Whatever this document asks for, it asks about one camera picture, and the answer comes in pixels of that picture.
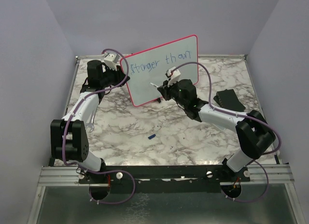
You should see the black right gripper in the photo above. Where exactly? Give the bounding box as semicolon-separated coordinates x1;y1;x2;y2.
159;77;188;108

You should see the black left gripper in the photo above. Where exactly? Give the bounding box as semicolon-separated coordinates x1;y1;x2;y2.
100;63;130;87

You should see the pink framed whiteboard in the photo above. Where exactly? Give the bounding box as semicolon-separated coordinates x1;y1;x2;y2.
120;34;198;107

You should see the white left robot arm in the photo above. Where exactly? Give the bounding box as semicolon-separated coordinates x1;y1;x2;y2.
50;60;130;183

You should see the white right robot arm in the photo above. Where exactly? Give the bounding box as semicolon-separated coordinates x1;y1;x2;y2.
157;79;276;181

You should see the silver open-end wrench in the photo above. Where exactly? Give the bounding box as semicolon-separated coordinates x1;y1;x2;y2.
86;109;97;133

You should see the white grey small box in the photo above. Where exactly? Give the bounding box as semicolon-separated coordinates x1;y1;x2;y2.
212;122;226;131

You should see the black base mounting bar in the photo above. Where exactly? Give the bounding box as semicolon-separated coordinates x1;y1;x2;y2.
79;165;250;194

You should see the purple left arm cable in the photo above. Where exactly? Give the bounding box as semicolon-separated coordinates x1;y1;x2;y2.
62;49;137;205

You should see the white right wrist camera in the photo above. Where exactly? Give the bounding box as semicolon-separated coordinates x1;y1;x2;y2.
166;67;181;87

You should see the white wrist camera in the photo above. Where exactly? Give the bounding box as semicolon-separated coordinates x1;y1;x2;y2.
103;53;120;70
166;67;181;87

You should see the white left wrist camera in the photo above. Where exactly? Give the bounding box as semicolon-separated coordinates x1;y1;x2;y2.
103;53;120;70

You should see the black network switch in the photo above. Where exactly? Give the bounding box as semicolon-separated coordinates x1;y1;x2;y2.
213;89;245;112

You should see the aluminium front rail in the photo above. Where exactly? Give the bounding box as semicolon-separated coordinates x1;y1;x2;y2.
38;166;84;186

